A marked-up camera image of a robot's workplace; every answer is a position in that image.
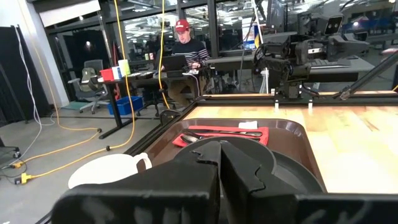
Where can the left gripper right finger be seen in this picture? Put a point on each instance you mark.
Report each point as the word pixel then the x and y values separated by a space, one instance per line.
pixel 280 211

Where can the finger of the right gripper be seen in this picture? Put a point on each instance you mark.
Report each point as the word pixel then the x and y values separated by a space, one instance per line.
pixel 356 49
pixel 336 46

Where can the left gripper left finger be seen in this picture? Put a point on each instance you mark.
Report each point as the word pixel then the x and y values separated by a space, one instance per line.
pixel 149 202

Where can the black round plate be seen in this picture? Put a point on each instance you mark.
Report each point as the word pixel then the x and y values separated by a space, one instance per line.
pixel 295 177

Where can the black bowl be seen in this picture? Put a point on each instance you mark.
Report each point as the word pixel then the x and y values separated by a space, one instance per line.
pixel 267 161

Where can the white ceramic mug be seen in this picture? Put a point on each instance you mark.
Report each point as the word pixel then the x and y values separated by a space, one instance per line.
pixel 102 169

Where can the red cloth napkin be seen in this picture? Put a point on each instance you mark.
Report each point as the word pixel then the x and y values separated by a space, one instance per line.
pixel 265 138

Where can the dark metal fork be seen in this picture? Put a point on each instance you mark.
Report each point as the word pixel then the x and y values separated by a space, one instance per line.
pixel 255 134

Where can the dark metal knife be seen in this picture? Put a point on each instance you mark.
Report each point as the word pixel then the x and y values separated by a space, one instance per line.
pixel 217 131

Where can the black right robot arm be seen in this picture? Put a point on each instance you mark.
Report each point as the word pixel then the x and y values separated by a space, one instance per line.
pixel 289 71

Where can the brown plastic tray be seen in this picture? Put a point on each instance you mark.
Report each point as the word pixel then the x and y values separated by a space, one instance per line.
pixel 286 137

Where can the grey desk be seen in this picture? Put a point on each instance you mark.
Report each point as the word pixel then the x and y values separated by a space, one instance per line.
pixel 363 63

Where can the blue plastic bin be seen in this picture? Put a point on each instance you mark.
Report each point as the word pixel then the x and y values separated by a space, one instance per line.
pixel 124 105

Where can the black desk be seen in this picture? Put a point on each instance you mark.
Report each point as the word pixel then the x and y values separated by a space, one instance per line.
pixel 115 99

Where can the person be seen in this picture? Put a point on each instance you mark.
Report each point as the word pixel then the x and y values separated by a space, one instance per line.
pixel 189 51

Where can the blue and white box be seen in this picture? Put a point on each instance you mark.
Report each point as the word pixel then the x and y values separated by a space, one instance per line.
pixel 116 73

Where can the red box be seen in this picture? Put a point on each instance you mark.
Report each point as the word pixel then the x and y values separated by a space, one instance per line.
pixel 106 75

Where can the green box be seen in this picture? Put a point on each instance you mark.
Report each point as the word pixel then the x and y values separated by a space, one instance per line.
pixel 123 67

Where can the black laptop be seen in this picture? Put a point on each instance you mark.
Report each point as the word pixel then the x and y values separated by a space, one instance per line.
pixel 174 63

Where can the grey office chair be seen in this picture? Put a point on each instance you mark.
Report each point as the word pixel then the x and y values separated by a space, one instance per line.
pixel 88 74

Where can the black partition panel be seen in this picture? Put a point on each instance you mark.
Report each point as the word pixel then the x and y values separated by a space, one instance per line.
pixel 12 77

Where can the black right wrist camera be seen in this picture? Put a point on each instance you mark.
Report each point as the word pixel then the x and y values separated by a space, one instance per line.
pixel 334 25

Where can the black aluminium table frame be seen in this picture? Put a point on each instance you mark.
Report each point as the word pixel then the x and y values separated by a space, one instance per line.
pixel 248 100

